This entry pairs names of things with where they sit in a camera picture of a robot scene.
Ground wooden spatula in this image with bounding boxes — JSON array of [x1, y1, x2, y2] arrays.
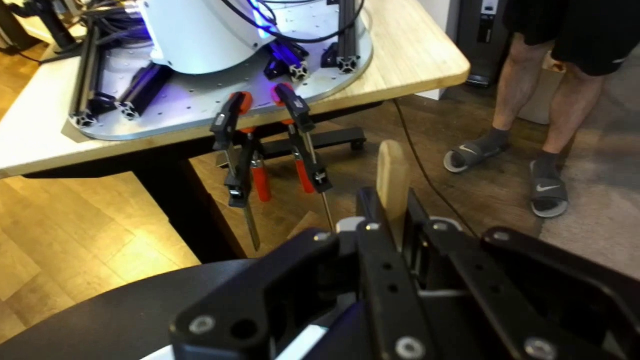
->
[[377, 139, 410, 248]]

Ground round black table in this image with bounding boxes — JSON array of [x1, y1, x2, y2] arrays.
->
[[0, 260, 272, 360]]

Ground black orange clamp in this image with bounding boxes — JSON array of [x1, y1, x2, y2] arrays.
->
[[275, 84, 334, 228], [210, 92, 263, 249]]

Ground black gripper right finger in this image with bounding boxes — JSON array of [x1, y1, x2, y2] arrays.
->
[[404, 196, 640, 360]]

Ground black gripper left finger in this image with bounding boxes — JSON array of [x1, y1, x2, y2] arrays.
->
[[170, 187, 430, 360]]

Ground wooden robot mounting table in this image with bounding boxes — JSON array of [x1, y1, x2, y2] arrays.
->
[[0, 0, 471, 178]]

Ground black orange clamp left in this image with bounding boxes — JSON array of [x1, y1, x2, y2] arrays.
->
[[210, 92, 263, 249]]

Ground black orange clamp right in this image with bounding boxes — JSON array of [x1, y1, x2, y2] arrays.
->
[[275, 84, 334, 228]]

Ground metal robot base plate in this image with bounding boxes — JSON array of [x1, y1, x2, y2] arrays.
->
[[68, 0, 372, 139]]

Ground person legs with sandals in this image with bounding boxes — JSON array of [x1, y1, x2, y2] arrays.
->
[[443, 0, 640, 220]]

